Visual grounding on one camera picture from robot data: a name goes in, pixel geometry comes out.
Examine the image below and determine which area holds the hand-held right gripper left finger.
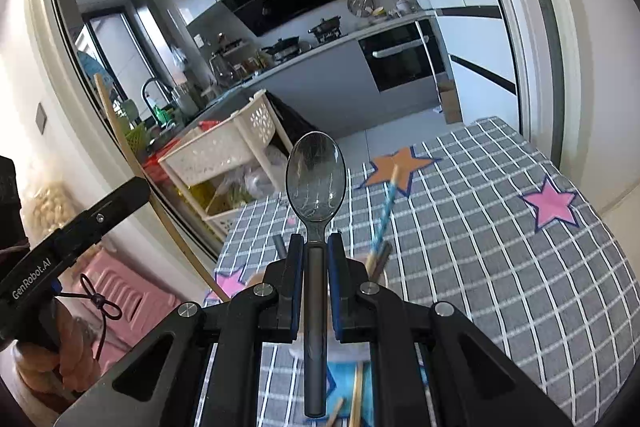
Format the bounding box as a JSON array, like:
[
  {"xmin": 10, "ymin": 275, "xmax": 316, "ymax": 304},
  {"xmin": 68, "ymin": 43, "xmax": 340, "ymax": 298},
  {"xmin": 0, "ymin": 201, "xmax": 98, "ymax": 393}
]
[{"xmin": 52, "ymin": 234, "xmax": 306, "ymax": 427}]

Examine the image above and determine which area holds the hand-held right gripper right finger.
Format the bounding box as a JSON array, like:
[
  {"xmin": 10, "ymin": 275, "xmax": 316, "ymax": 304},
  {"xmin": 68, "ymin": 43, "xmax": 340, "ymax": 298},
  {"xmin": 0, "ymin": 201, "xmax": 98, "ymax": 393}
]
[{"xmin": 327, "ymin": 231, "xmax": 576, "ymax": 427}]

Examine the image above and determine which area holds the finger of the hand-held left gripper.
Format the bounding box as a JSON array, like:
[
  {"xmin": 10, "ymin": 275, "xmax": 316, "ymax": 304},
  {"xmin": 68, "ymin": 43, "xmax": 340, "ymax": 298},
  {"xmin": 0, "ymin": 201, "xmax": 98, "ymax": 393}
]
[{"xmin": 54, "ymin": 179, "xmax": 152, "ymax": 264}]

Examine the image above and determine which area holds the pink plastic utensil holder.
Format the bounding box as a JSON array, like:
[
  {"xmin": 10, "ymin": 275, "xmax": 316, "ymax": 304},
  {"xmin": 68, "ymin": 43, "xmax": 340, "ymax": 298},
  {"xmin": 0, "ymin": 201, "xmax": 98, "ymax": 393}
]
[{"xmin": 247, "ymin": 254, "xmax": 391, "ymax": 363}]

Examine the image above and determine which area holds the blue patterned chopstick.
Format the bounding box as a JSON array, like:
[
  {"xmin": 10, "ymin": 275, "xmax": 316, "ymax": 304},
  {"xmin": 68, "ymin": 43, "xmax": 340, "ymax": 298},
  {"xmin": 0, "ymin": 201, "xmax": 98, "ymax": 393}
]
[{"xmin": 369, "ymin": 164, "xmax": 401, "ymax": 258}]

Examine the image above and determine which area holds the person's left hand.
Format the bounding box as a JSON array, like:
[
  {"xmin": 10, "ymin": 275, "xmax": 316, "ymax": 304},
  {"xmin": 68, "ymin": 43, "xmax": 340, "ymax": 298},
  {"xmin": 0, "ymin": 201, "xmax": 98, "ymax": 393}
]
[{"xmin": 12, "ymin": 302, "xmax": 104, "ymax": 403}]

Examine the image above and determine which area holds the green plastic basket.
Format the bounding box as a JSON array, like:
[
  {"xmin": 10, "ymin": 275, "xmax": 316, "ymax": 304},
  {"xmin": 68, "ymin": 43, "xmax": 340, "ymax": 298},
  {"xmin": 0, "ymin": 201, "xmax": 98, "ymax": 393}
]
[{"xmin": 122, "ymin": 126, "xmax": 152, "ymax": 148}]

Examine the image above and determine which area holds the pink plastic chair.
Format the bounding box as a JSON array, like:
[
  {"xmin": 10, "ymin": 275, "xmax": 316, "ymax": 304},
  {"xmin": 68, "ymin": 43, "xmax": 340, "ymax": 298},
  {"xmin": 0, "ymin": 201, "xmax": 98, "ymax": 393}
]
[{"xmin": 69, "ymin": 251, "xmax": 182, "ymax": 360}]

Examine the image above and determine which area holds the yellow oil bottle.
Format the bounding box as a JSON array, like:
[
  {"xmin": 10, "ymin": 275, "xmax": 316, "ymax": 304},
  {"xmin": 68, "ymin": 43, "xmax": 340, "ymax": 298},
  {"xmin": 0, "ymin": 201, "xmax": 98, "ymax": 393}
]
[{"xmin": 192, "ymin": 183, "xmax": 242, "ymax": 217}]

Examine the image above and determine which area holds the beige perforated trolley cart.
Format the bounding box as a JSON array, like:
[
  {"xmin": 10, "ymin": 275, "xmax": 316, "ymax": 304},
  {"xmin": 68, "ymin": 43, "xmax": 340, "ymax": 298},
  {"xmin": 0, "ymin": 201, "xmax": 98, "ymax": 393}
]
[{"xmin": 158, "ymin": 90, "xmax": 294, "ymax": 234}]

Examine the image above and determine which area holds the black kitchen faucet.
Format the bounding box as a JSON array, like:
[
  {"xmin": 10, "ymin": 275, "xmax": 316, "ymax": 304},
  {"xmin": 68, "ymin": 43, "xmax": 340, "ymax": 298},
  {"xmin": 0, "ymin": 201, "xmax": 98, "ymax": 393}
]
[{"xmin": 141, "ymin": 77, "xmax": 177, "ymax": 128}]

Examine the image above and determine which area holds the glass jug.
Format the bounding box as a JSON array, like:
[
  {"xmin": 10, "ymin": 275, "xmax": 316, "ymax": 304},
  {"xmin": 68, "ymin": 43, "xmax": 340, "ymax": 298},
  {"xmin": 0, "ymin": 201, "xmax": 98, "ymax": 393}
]
[{"xmin": 209, "ymin": 51, "xmax": 237, "ymax": 86}]

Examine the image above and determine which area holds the grey kitchen counter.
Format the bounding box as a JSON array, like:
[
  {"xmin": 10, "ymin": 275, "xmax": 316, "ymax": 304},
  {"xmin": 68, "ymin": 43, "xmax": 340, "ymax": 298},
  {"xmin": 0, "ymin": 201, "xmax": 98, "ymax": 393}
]
[{"xmin": 184, "ymin": 7, "xmax": 452, "ymax": 138}]

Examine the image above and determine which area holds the cardboard box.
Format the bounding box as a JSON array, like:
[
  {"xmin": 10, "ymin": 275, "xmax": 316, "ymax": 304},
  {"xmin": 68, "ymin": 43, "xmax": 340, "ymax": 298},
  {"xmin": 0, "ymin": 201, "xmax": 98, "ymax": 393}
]
[{"xmin": 437, "ymin": 79, "xmax": 462, "ymax": 124}]

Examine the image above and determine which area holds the black wok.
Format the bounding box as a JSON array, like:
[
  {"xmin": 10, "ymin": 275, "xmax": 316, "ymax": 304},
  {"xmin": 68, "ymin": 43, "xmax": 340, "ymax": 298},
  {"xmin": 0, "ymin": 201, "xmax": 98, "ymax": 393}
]
[{"xmin": 262, "ymin": 36, "xmax": 301, "ymax": 60}]

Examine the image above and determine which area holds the black built-in oven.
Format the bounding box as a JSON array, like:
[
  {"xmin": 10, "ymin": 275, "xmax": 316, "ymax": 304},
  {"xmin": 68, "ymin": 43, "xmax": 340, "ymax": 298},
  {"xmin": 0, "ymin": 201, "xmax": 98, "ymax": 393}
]
[{"xmin": 358, "ymin": 18, "xmax": 449, "ymax": 94}]

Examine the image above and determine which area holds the black cooking pot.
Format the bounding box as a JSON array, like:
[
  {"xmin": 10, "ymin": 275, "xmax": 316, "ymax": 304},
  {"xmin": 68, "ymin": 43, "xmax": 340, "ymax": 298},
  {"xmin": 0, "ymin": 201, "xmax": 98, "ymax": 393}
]
[{"xmin": 307, "ymin": 17, "xmax": 344, "ymax": 40}]

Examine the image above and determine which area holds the black cord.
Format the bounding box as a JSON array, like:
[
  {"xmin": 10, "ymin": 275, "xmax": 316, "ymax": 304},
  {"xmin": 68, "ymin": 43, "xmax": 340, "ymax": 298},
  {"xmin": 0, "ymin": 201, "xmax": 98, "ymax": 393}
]
[{"xmin": 54, "ymin": 273, "xmax": 122, "ymax": 360}]

